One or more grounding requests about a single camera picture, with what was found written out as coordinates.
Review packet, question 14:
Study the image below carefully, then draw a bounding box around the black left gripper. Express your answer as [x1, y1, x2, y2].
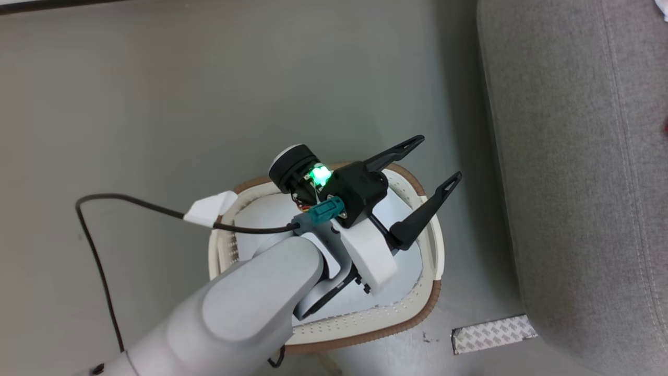
[308, 135, 463, 251]

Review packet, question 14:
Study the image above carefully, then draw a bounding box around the grey fabric sofa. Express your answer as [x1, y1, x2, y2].
[476, 0, 668, 376]

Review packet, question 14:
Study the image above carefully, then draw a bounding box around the white laundry basket brown rim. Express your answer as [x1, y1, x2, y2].
[208, 161, 445, 356]

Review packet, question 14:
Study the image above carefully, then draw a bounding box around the white and black baseboard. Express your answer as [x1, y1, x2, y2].
[0, 0, 113, 15]

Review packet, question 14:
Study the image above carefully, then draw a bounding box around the white cable tag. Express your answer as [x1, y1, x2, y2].
[183, 191, 238, 229]

